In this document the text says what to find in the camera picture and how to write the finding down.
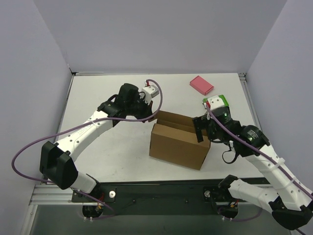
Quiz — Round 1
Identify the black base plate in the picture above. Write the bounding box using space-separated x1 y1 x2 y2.
70 180 247 216

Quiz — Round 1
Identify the aluminium frame rail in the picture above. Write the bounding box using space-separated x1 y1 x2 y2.
29 72 294 206

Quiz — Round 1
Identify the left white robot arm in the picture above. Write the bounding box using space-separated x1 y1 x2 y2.
40 83 159 201

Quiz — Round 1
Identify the green paper box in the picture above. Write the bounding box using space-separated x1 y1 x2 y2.
202 94 229 107

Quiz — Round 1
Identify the pink paper box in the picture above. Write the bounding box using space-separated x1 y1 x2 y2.
189 75 214 95

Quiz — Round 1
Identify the large brown cardboard box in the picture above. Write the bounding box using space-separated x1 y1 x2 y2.
149 111 211 170

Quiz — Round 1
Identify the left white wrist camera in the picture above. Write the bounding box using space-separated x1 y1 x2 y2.
141 85 159 104

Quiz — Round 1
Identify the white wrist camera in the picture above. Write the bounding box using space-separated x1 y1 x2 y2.
141 85 159 104
202 94 229 111

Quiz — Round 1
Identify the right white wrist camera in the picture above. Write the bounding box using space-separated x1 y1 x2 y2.
202 94 229 111

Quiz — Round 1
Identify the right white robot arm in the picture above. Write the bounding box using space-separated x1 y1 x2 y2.
192 103 313 231

